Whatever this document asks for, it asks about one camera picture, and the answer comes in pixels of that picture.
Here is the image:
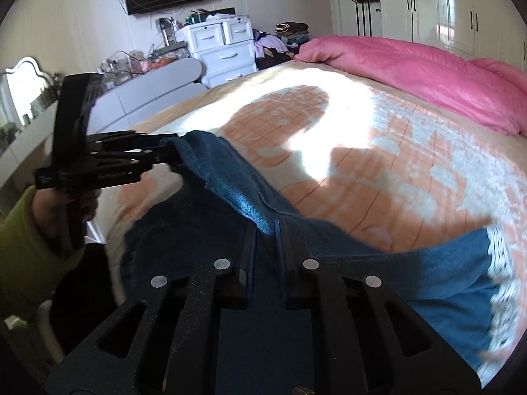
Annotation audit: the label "blue denim lace-hem pants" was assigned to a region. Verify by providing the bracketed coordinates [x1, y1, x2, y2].
[120, 131, 526, 394]

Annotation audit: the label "pile of clothes on floor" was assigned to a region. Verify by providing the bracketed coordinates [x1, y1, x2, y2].
[253, 21, 310, 70]

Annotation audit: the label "green left sleeve forearm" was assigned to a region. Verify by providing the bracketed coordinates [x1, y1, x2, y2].
[0, 186, 84, 320]

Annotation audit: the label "white built-in wardrobe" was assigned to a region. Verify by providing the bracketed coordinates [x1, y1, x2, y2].
[330, 0, 526, 69]

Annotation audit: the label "left hand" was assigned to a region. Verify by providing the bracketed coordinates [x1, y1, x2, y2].
[30, 186, 100, 248]

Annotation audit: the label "white plastic drawer cabinet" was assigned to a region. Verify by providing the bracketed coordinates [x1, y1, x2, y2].
[176, 15, 257, 88]

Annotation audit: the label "pink quilt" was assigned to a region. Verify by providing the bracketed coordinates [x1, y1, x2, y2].
[295, 35, 526, 137]

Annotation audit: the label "white framed mirror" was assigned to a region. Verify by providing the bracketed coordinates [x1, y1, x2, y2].
[1, 56, 53, 128]

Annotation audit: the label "grey white bed guard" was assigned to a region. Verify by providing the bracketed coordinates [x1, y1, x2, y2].
[88, 58, 207, 135]

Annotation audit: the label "cream orange patterned bed blanket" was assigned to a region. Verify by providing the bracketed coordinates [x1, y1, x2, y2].
[87, 59, 527, 387]

